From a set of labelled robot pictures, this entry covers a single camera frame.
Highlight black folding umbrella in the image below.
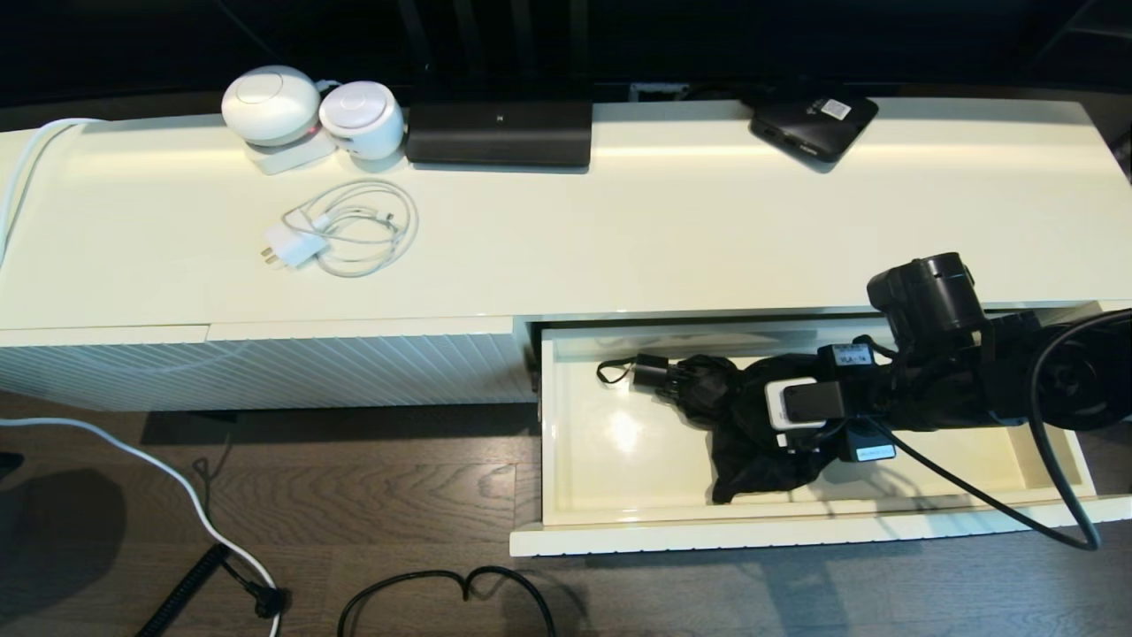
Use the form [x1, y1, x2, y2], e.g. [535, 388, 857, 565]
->
[597, 352, 854, 505]

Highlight white ribbed drawer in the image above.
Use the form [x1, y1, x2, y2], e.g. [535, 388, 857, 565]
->
[509, 310, 1132, 558]

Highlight white ribbed TV cabinet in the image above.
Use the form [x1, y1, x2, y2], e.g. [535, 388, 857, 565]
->
[0, 96, 1132, 412]

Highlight black set-top box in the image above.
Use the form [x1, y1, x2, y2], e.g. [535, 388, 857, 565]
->
[749, 96, 879, 164]

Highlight black router box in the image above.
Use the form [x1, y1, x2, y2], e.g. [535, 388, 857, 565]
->
[406, 100, 593, 169]

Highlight white ribbed cabinet front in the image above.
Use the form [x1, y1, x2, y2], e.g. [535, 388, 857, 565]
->
[0, 323, 213, 411]
[210, 316, 536, 408]

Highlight small white round device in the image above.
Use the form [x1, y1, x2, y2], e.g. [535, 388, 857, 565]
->
[319, 81, 407, 162]

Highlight white charger plug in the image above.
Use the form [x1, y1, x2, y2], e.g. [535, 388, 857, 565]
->
[261, 222, 332, 269]

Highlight white flat device base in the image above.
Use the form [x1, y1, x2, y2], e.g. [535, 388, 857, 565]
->
[246, 133, 338, 175]

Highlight large white round device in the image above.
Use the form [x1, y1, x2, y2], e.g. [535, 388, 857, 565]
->
[221, 65, 322, 148]

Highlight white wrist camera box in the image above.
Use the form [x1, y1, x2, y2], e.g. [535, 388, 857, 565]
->
[765, 378, 846, 433]

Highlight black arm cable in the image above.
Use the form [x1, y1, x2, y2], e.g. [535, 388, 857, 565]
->
[867, 308, 1132, 551]

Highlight black cable loop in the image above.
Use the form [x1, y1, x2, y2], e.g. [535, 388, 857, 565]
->
[338, 566, 556, 637]

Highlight white coiled charging cable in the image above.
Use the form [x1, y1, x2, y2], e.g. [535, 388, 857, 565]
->
[284, 180, 419, 279]

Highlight thick white cable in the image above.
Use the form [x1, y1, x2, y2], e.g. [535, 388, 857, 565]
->
[0, 414, 284, 637]
[0, 116, 109, 271]

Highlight black coiled cable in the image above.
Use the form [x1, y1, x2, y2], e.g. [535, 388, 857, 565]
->
[135, 541, 293, 637]

